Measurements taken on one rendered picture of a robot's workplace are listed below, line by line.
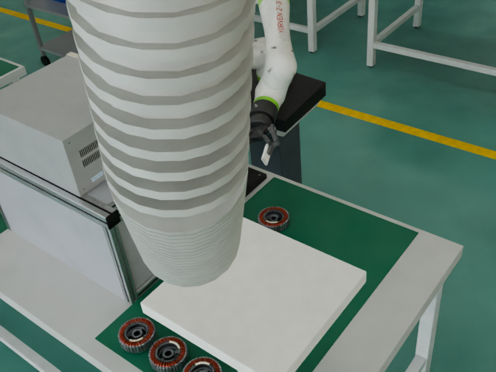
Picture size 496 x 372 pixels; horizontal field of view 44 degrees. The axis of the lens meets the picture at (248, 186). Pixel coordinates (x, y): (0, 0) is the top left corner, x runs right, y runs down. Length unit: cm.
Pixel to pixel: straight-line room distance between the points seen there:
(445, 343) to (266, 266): 154
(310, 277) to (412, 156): 251
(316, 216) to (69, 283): 89
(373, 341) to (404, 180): 190
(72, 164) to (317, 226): 88
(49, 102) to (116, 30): 150
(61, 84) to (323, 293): 114
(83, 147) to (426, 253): 114
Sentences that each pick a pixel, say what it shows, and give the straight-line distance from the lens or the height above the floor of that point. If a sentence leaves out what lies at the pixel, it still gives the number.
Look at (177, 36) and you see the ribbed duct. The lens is 49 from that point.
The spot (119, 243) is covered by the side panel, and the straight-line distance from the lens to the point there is 187.
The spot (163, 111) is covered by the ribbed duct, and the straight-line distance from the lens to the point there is 53.
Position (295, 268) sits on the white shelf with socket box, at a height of 120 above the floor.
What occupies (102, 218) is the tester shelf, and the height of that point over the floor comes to 111.
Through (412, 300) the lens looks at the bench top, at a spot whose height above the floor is 75.
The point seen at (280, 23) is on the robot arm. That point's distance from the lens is 220.
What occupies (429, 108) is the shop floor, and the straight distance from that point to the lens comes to 430.
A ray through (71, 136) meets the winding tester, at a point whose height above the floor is 131.
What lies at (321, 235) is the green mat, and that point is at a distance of 215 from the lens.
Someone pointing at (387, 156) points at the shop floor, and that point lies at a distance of 382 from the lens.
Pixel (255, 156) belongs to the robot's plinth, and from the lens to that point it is 300.
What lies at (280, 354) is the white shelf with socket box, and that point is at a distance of 126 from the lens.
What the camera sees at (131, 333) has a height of 78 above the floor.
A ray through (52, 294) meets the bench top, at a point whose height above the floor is 75.
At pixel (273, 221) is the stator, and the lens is 216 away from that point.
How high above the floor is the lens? 222
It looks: 38 degrees down
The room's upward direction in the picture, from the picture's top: 6 degrees counter-clockwise
